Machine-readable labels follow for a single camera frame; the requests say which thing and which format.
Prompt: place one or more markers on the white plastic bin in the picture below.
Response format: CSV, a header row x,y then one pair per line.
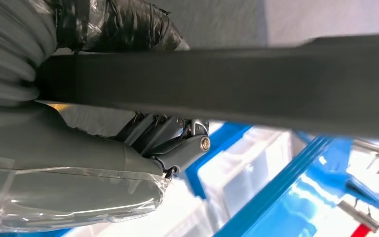
x,y
241,170

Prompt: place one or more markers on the blue metal shelf rack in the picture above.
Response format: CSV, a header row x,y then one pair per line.
x,y
274,193

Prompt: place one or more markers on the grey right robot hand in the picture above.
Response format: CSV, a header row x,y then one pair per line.
x,y
62,163

